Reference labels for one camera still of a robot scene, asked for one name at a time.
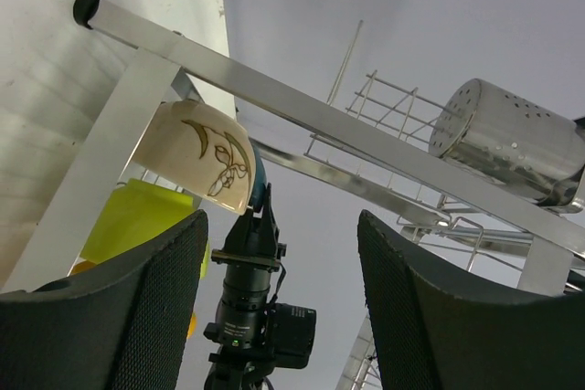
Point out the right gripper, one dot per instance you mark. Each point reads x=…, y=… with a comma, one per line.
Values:
x=253, y=241

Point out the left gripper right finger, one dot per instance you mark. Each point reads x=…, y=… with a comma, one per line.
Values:
x=437, y=326

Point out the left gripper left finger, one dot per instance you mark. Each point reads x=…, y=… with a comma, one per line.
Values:
x=120, y=325

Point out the dark blue bowl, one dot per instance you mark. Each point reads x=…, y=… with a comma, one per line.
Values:
x=260, y=182

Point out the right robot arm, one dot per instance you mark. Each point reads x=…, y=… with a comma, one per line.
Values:
x=255, y=333

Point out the stainless steel dish rack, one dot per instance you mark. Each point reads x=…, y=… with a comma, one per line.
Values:
x=326, y=165

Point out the beige patterned bowl upper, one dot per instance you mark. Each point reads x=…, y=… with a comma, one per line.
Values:
x=201, y=149

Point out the lime green bowl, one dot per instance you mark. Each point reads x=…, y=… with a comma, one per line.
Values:
x=134, y=213

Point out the steel perforated cutlery holder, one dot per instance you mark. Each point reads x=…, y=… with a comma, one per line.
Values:
x=511, y=142

